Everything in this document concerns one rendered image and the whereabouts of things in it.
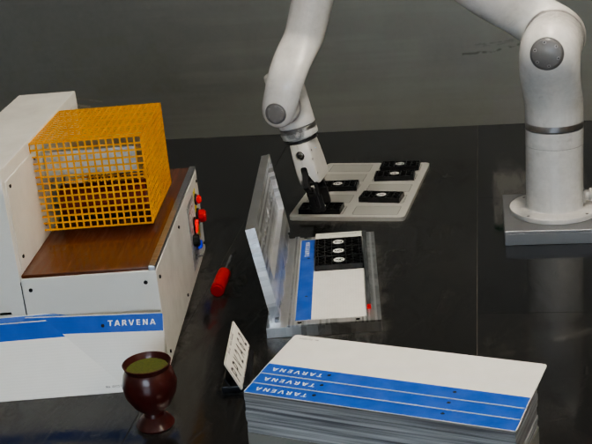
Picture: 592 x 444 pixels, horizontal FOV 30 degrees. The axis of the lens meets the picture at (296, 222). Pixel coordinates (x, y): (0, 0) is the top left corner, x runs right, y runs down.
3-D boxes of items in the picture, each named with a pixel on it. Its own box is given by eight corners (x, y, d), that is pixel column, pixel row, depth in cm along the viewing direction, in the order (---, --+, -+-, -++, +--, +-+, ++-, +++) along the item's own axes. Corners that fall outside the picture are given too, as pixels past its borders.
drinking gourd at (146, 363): (154, 445, 168) (144, 381, 164) (117, 429, 173) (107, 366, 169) (194, 419, 173) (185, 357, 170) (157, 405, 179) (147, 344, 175)
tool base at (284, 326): (382, 330, 197) (381, 312, 196) (267, 338, 198) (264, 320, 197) (374, 240, 238) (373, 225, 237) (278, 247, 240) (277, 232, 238)
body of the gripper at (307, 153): (310, 136, 245) (324, 183, 248) (320, 123, 254) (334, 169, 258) (278, 144, 248) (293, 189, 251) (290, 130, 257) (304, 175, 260)
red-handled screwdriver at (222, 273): (225, 297, 217) (223, 284, 216) (210, 298, 218) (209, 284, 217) (238, 262, 234) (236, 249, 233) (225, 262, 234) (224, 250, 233)
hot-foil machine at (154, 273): (172, 373, 189) (141, 160, 176) (-58, 387, 192) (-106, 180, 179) (217, 220, 260) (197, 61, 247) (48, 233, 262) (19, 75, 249)
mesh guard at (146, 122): (153, 223, 199) (141, 134, 193) (42, 231, 200) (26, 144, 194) (171, 183, 220) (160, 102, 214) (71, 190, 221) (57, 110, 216)
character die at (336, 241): (362, 249, 229) (361, 244, 228) (314, 253, 229) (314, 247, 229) (361, 240, 233) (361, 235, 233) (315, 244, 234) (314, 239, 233)
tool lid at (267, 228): (255, 227, 191) (244, 230, 191) (282, 324, 197) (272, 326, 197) (269, 153, 232) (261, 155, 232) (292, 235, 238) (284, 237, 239)
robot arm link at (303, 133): (309, 127, 245) (314, 139, 246) (318, 115, 253) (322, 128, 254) (275, 135, 248) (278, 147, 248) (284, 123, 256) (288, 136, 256)
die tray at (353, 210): (403, 221, 248) (403, 217, 247) (288, 220, 255) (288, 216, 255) (430, 166, 284) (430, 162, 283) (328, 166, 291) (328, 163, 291)
